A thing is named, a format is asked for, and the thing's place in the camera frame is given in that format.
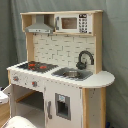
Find small metal pot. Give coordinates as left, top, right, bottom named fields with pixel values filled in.
left=63, top=70, right=81, bottom=78

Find grey sink basin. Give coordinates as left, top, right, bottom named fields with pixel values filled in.
left=52, top=67, right=92, bottom=81

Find left red stove knob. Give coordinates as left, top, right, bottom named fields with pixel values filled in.
left=12, top=75, right=20, bottom=83

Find wooden toy kitchen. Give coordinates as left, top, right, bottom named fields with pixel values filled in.
left=8, top=10, right=115, bottom=128

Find black toy faucet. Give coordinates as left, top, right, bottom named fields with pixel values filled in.
left=76, top=50, right=94, bottom=70

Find grey cabinet door handle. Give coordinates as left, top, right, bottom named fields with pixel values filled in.
left=47, top=101, right=52, bottom=119

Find toy microwave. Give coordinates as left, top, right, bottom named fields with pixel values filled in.
left=55, top=14, right=93, bottom=34

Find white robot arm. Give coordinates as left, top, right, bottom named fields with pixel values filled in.
left=0, top=91, right=37, bottom=128

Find red stove knob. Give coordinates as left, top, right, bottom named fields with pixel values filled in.
left=32, top=81, right=37, bottom=87
left=12, top=75, right=20, bottom=83

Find right red stove knob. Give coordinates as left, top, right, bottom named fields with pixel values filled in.
left=32, top=81, right=37, bottom=87

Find black stovetop red burners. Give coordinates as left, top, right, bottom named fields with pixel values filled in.
left=20, top=61, right=56, bottom=73

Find grey range hood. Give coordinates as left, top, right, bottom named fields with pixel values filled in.
left=25, top=15, right=53, bottom=34

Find white oven door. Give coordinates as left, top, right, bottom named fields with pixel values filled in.
left=3, top=84, right=12, bottom=117

